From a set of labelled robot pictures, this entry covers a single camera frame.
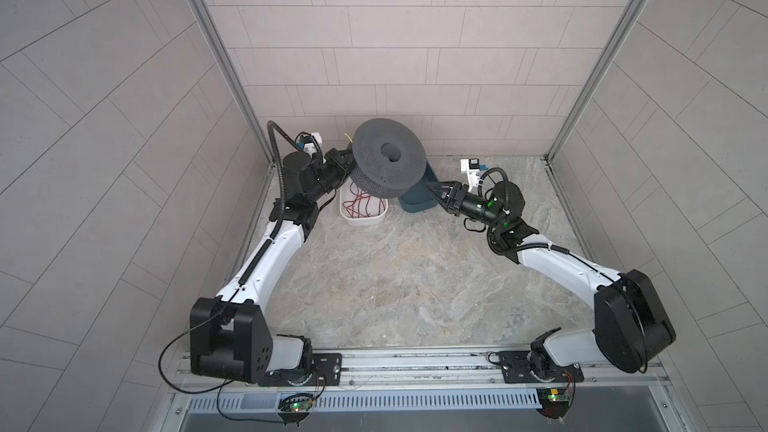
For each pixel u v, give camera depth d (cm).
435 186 71
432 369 72
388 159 77
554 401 68
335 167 65
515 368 71
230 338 39
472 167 71
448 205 67
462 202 66
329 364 72
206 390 42
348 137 66
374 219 94
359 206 102
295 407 64
